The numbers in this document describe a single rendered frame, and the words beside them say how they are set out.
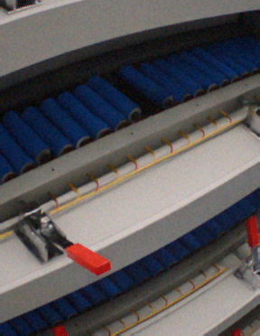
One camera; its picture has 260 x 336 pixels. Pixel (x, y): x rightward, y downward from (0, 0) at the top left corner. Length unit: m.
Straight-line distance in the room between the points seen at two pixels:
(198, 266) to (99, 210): 0.22
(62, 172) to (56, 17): 0.15
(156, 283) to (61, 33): 0.35
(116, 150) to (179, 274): 0.21
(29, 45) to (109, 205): 0.18
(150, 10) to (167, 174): 0.16
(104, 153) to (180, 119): 0.09
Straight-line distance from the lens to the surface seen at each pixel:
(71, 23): 0.40
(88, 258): 0.41
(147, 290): 0.66
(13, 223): 0.47
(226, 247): 0.72
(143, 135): 0.54
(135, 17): 0.44
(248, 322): 0.89
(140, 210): 0.51
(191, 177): 0.55
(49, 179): 0.49
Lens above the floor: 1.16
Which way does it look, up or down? 27 degrees down
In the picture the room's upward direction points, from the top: 4 degrees counter-clockwise
